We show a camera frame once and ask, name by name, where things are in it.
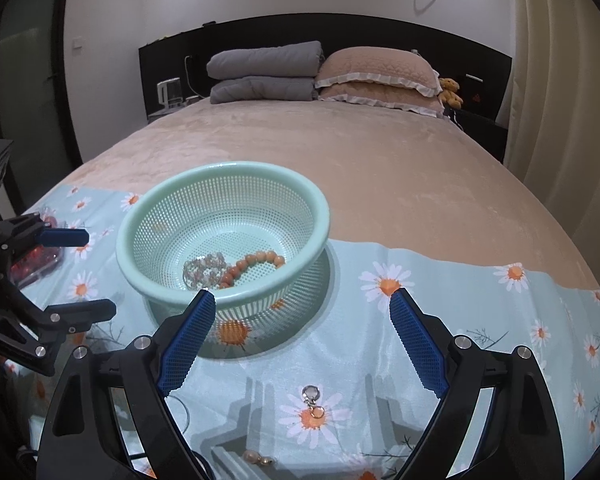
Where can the pink plush bed blanket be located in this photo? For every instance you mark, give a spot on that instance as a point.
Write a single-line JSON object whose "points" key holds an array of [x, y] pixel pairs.
{"points": [[380, 170]]}

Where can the grey folded quilt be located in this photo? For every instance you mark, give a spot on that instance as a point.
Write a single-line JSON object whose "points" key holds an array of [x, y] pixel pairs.
{"points": [[265, 57], [260, 90]]}

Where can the brown teddy bear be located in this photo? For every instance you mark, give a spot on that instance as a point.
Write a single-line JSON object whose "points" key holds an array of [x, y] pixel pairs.
{"points": [[450, 91]]}

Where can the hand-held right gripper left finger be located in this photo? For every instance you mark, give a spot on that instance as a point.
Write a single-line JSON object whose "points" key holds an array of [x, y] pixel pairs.
{"points": [[190, 340]]}

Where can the black headboard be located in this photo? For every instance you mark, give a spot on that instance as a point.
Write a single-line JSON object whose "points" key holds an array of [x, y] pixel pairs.
{"points": [[380, 35]]}

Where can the pearl gold earring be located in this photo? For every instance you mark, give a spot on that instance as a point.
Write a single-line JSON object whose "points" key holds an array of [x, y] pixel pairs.
{"points": [[250, 456]]}

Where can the green plastic mesh basket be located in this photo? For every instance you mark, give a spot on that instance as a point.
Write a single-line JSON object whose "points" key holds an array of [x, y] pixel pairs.
{"points": [[155, 210]]}

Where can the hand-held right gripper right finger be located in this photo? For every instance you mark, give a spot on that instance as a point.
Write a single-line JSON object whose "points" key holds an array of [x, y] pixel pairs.
{"points": [[420, 345]]}

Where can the black nightstand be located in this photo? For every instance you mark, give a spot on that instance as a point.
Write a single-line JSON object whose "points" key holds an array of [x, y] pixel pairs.
{"points": [[480, 132]]}

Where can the white electric kettle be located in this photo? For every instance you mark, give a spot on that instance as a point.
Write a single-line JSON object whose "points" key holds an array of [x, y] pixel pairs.
{"points": [[168, 92]]}

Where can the silver clasp gold charm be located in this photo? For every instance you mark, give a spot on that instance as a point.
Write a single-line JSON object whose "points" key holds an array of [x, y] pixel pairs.
{"points": [[310, 393]]}

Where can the clear box of red beads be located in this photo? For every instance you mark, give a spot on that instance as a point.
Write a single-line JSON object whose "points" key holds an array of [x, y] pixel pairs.
{"points": [[35, 260]]}

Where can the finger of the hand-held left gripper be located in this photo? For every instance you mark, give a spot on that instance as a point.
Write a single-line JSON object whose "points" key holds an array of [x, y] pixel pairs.
{"points": [[65, 236], [75, 311]]}

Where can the cream curtain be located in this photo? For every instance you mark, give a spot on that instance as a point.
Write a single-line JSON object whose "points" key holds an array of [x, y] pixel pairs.
{"points": [[565, 110]]}

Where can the floral light blue cloth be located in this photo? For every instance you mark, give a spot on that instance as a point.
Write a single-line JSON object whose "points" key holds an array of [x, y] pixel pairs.
{"points": [[340, 360]]}

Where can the pink frilled pillow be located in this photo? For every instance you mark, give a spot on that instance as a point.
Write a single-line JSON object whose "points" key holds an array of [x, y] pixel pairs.
{"points": [[380, 99], [375, 67]]}

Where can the dark framed glass door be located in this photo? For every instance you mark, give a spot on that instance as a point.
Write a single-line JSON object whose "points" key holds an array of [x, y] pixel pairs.
{"points": [[30, 60]]}

